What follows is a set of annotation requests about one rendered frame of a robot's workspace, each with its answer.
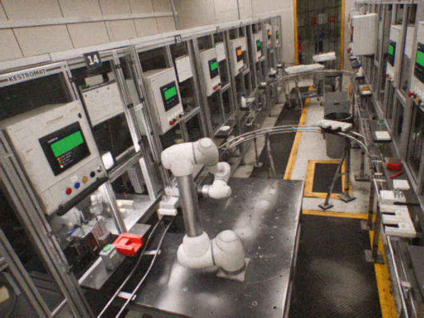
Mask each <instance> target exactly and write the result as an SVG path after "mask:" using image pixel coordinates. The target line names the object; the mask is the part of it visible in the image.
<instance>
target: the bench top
mask: <svg viewBox="0 0 424 318"><path fill-rule="evenodd" d="M241 179H242V180H241ZM304 184H305V180H292V179H261V178H243V177H229V179H228V182H227V186H229V187H230V188H231V190H232V193H231V195H230V197H229V198H226V199H215V198H212V197H204V196H203V197H198V198H197V201H198V206H199V212H200V217H201V223H202V228H203V231H204V232H205V233H207V235H208V237H209V239H210V240H213V239H215V238H216V236H217V235H218V234H219V233H221V232H222V231H225V230H231V231H233V232H235V233H236V234H237V235H238V236H239V237H240V239H241V241H242V244H243V247H244V254H245V258H249V259H250V261H251V262H250V264H249V266H248V268H247V272H246V274H245V281H244V282H240V281H237V280H231V279H227V278H217V277H216V274H217V272H218V271H219V268H220V266H211V267H208V268H200V269H191V268H185V267H183V266H182V265H180V263H179V260H178V257H177V251H178V249H179V246H180V245H181V244H183V239H184V237H185V235H186V227H185V223H184V217H183V213H182V214H181V215H178V216H177V217H176V222H175V224H176V227H177V231H179V233H178V234H177V233H167V232H166V234H165V236H164V238H163V241H162V244H161V246H160V249H159V250H160V254H157V257H156V259H155V261H154V264H153V266H152V268H151V270H150V272H149V273H148V275H147V277H146V278H145V280H144V281H143V283H142V284H141V286H140V287H139V288H138V290H137V292H136V293H135V295H136V297H135V299H134V300H130V302H129V303H128V304H129V305H134V306H137V307H142V308H145V309H149V310H154V311H157V312H161V313H164V314H169V315H173V316H176V317H181V318H283V315H284V311H285V303H286V296H287V291H288V284H289V279H290V271H291V267H292V259H293V252H294V247H295V239H296V235H297V228H298V220H299V216H300V208H301V203H302V196H303V189H304ZM272 187H274V188H272ZM246 192H248V193H246ZM240 206H241V207H240ZM165 230H166V228H165V224H164V222H163V223H162V225H161V226H160V228H159V229H158V230H157V231H156V233H155V234H154V235H153V236H152V238H151V239H150V240H149V242H148V245H147V246H146V249H145V251H152V250H157V248H158V245H159V243H160V241H161V238H162V236H163V233H164V231H165ZM142 251H143V250H142ZM142 251H141V252H142ZM141 252H140V253H139V254H138V256H137V257H136V258H135V260H134V261H133V262H132V264H131V265H130V266H129V267H128V269H127V270H126V271H125V273H124V274H123V275H122V276H121V278H120V279H119V280H118V282H117V283H116V284H115V285H114V287H113V288H112V289H111V291H110V292H109V293H108V295H107V297H109V298H110V300H111V298H112V297H113V296H114V295H115V293H116V292H117V290H118V289H119V288H120V287H121V285H122V284H123V282H124V281H125V280H126V278H127V277H128V276H129V275H130V273H131V271H132V270H133V269H134V267H135V265H136V263H137V261H138V259H139V257H140V255H141ZM154 256H155V254H150V255H143V256H142V258H141V260H140V262H139V264H138V266H137V268H136V270H135V271H134V272H133V274H132V276H131V277H130V278H129V280H128V281H127V283H126V284H125V285H124V286H123V288H122V289H121V291H120V292H124V293H129V294H132V293H133V291H134V290H135V289H136V287H137V286H138V285H139V283H140V281H141V280H142V279H143V277H144V276H145V274H146V272H147V271H148V269H149V267H150V265H151V263H152V261H153V258H154ZM274 306H275V307H276V309H273V307H274Z"/></svg>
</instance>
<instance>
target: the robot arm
mask: <svg viewBox="0 0 424 318"><path fill-rule="evenodd" d="M218 155H219V154H218V149H217V147H216V145H215V143H214V142H213V141H212V140H211V139H209V138H203V139H200V140H199V141H196V142H192V143H181V144H176V145H173V146H171V147H169V148H167V149H166V150H164V151H163V152H162V164H163V166H164V167H165V168H167V169H170V170H171V171H172V173H173V174H174V176H176V181H177V185H176V186H175V187H178V191H179V197H180V203H181V206H182V213H183V217H184V223H185V230H186V235H185V237H184V239H183V244H181V245H180V246H179V249H178V251H177V257H178V260H179V263H180V265H182V266H183V267H185V268H191V269H200V268H208V267H211V266H220V268H219V271H218V272H217V274H216V277H217V278H227V279H231V280H237V281H240V282H244V281H245V274H246V272H247V268H248V266H249V264H250V262H251V261H250V259H249V258H245V254H244V247H243V244H242V241H241V239H240V237H239V236H238V235H237V234H236V233H235V232H233V231H231V230H225V231H222V232H221V233H219V234H218V235H217V236H216V238H214V239H213V240H210V239H209V237H208V235H207V233H205V232H204V231H203V228H202V223H201V217H200V212H199V206H198V201H197V198H198V195H199V196H204V197H212V198H215V199H226V198H229V197H230V195H231V193H232V190H231V188H230V187H229V186H227V182H228V179H229V176H230V166H229V164H228V163H226V162H219V163H218ZM197 164H204V165H205V166H206V168H207V169H208V171H209V172H210V173H212V174H214V175H215V179H214V182H213V185H196V183H195V181H194V177H193V172H194V165H197Z"/></svg>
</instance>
